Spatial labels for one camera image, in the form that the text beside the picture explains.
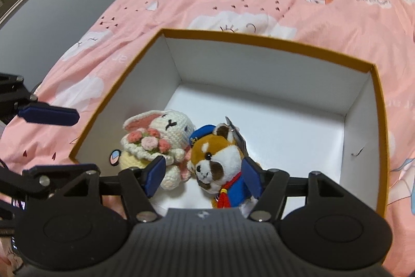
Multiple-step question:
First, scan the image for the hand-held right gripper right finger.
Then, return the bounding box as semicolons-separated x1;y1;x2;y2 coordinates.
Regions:
241;156;357;222

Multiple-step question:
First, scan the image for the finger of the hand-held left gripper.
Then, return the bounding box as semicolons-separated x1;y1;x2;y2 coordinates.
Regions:
0;163;99;199
0;72;80;126

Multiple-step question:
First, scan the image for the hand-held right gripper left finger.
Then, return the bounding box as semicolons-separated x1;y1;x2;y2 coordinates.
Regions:
57;155;167;223

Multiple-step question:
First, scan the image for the red panda plush toy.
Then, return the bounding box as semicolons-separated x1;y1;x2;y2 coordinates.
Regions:
188;116;261;210

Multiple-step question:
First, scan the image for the white crochet rabbit doll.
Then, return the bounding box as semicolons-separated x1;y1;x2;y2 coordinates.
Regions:
121;109;198;190

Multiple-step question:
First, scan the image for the orange cardboard box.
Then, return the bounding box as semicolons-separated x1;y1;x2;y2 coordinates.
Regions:
69;28;390;217

